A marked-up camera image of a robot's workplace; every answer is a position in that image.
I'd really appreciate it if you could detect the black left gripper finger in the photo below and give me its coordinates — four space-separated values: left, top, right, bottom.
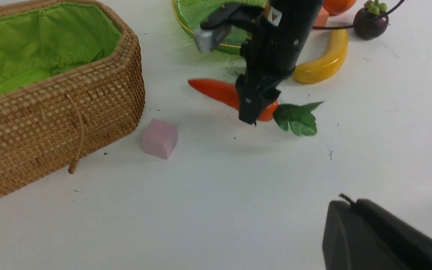
322 194 432 270

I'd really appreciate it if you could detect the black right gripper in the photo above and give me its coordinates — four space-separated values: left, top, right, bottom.
193 0 323 125

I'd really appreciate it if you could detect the orange carrot with leaves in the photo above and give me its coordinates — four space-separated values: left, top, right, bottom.
187 78 323 137

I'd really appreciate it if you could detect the yellow banana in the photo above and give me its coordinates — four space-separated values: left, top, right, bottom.
293 29 349 84

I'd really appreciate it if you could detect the orange persimmon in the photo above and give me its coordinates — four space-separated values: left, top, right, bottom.
322 0 357 17

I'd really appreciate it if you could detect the dark purple mangosteen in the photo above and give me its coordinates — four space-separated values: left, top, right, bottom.
353 0 389 41

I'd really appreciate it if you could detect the pink foam cube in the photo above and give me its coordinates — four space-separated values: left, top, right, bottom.
142 118 178 160

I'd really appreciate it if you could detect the salmon foam cube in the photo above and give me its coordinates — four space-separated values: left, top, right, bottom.
313 7 330 27

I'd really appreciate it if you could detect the green glass leaf plate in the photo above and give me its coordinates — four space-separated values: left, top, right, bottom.
171 0 256 56

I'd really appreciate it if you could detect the woven wicker basket green lining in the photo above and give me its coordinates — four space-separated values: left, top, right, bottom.
0 0 146 198

